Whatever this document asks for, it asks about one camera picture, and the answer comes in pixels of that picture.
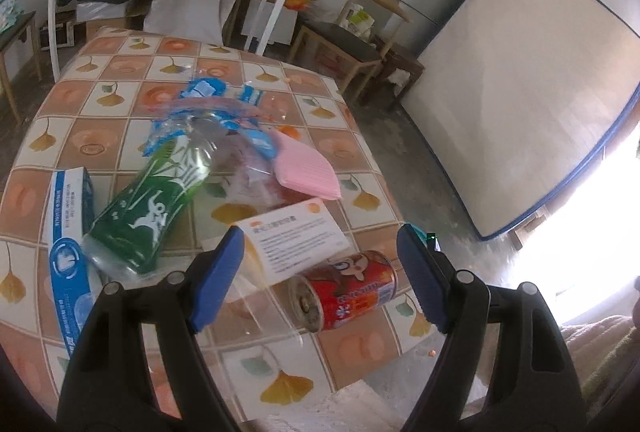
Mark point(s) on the blue and white carton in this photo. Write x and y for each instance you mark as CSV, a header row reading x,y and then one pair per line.
x,y
70,232

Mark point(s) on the stack of pink face masks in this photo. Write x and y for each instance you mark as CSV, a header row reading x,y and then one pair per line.
x,y
305,169

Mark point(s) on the beige fluffy blanket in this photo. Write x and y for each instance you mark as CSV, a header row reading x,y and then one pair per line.
x,y
595,342

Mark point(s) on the small wooden side table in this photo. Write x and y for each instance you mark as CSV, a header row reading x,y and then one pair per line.
x,y
20,24

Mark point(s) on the red drink can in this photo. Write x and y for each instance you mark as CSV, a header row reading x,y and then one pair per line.
x,y
355,292

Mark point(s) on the cardboard box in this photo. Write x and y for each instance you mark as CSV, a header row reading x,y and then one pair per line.
x,y
102,26

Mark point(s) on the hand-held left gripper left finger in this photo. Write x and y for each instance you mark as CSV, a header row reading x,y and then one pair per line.
x,y
220,277

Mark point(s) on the blue plastic snack wrapper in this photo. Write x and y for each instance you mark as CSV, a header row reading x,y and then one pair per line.
x,y
205,87

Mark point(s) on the white and orange carton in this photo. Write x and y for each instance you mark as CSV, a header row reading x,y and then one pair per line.
x,y
295,237

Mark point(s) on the teal patterned packet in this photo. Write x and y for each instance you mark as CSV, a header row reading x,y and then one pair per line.
x,y
9,9

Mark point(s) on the small dark wooden stool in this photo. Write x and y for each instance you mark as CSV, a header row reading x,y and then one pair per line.
x,y
400,61

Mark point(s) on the white and green paper bag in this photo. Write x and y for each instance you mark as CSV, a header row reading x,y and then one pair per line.
x,y
360,19

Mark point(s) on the clear plastic bag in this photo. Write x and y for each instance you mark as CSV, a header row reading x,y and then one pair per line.
x,y
250,184

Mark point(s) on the green plastic bottle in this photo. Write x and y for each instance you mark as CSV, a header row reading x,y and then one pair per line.
x,y
150,212

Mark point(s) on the white storage box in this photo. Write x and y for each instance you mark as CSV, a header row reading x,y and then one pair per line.
x,y
272,24

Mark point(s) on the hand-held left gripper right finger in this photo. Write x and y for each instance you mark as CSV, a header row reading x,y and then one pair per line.
x,y
422,277

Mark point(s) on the white mattress with blue edge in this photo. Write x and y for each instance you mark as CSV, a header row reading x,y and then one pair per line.
x,y
525,86

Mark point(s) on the white pillow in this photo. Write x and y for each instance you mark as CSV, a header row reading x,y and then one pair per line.
x,y
185,11

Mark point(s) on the wooden chair with dark seat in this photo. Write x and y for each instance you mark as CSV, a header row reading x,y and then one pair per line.
x,y
345,42

